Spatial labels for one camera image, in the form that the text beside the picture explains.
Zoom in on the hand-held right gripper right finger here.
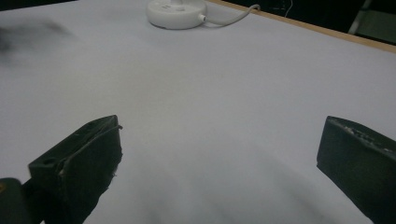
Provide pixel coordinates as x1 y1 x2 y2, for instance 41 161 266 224
316 115 396 224

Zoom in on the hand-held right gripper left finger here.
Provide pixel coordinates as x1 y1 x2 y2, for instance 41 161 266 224
28 114 123 224

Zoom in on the grey metal stand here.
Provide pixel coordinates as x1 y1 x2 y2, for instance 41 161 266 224
347 0 396 45

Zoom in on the white round lamp base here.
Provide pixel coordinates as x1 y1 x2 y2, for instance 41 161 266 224
146 0 208 31

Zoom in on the white cable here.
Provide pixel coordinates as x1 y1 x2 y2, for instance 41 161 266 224
205 4 262 27

